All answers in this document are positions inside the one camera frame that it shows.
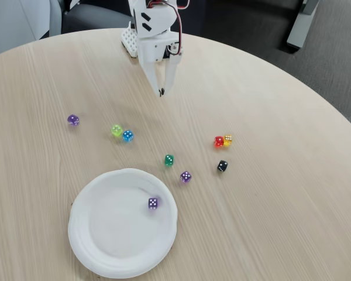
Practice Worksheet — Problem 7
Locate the white perforated base plate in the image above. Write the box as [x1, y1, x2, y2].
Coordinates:
[120, 22, 141, 58]

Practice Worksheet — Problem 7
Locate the dark grey chair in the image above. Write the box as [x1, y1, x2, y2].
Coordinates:
[60, 0, 133, 35]

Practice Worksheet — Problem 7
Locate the white cabinet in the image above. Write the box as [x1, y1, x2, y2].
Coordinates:
[0, 0, 51, 58]

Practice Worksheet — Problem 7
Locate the white paper plate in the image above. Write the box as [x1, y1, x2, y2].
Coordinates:
[67, 167, 178, 279]

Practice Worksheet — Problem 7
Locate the red black servo cable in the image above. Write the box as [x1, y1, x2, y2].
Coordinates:
[146, 0, 191, 56]

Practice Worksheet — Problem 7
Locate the grey desk leg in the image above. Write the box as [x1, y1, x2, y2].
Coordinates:
[286, 0, 320, 49]

